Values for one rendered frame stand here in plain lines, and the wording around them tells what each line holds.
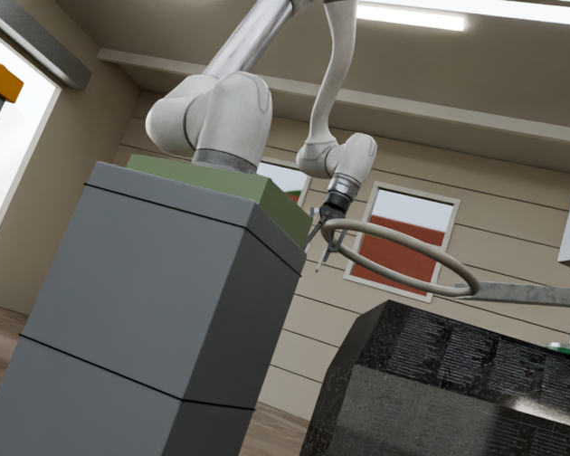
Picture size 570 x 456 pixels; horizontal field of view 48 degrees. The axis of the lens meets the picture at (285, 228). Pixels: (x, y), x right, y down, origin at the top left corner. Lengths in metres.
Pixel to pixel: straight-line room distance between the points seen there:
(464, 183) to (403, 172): 0.84
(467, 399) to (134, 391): 0.93
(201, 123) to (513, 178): 7.51
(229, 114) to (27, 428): 0.78
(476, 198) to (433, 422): 7.05
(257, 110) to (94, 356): 0.65
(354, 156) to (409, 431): 0.79
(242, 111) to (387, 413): 0.89
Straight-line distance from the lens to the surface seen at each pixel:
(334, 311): 8.55
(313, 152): 2.01
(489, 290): 1.95
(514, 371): 1.95
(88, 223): 1.40
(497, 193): 8.76
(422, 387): 1.81
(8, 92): 2.18
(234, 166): 1.46
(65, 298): 1.38
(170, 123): 1.63
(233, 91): 1.51
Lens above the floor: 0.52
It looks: 12 degrees up
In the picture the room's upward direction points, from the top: 20 degrees clockwise
